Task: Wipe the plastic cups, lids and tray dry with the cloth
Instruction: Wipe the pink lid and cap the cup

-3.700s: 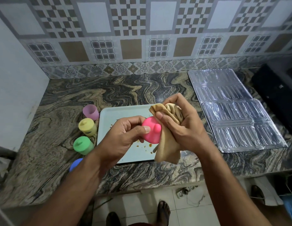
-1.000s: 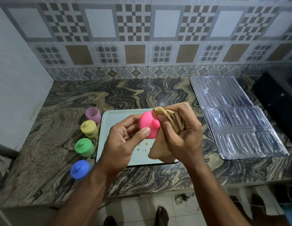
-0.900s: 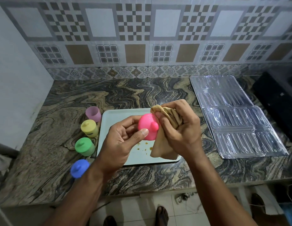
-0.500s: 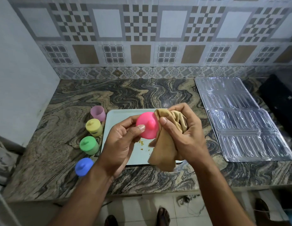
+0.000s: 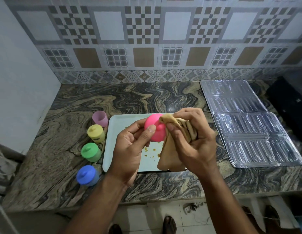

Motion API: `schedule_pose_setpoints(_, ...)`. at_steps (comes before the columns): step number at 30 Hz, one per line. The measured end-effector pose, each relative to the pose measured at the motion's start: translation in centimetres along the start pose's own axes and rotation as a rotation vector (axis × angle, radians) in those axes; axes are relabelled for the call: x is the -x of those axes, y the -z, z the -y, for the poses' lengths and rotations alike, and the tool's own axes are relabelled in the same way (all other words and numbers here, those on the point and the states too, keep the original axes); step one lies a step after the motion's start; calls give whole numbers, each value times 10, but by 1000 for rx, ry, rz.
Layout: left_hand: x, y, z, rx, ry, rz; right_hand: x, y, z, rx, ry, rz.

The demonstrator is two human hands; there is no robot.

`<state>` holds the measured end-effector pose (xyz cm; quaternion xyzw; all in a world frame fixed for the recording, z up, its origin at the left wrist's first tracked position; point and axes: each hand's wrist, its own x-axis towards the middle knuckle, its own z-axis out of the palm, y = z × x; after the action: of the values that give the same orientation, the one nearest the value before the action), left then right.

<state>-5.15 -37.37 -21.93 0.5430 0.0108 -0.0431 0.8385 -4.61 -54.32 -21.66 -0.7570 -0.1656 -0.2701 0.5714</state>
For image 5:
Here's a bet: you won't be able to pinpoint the person's left hand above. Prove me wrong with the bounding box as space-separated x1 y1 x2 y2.
108 118 157 187

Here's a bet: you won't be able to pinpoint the person's right hand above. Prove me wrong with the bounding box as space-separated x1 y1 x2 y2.
166 108 218 180

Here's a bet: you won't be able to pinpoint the pink plastic lid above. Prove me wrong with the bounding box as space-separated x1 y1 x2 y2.
144 113 166 143

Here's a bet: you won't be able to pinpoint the beige cleaning cloth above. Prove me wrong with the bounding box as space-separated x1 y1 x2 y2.
157 113 198 172

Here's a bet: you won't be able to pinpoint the person's left forearm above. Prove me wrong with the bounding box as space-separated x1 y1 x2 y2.
64 171 132 234

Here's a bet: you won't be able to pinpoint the person's right forearm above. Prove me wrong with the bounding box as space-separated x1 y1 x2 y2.
197 167 258 234

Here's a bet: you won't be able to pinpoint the yellow food crumbs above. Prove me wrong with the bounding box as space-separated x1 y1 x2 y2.
143 147 162 159

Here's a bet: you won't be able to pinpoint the white rectangular tray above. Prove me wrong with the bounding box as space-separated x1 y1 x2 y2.
102 113 188 173

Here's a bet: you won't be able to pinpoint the translucent pink plastic cup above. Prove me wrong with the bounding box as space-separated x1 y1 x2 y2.
92 111 109 128

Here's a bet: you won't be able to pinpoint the yellow lidded plastic container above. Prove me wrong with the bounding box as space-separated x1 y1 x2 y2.
87 124 106 143

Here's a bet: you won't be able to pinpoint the green lidded plastic container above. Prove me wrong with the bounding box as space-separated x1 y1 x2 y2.
81 142 102 163

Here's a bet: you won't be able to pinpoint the silver foil panel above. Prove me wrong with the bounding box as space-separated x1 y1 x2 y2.
213 111 302 169
199 79 269 114

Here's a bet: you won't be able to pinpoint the blue lidded plastic container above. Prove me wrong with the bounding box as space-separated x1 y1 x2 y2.
76 165 101 187

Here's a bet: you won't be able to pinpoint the person's right foot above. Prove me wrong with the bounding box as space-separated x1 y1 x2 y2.
163 215 177 234

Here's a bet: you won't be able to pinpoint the black stove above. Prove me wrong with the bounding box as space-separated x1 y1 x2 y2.
266 70 302 146

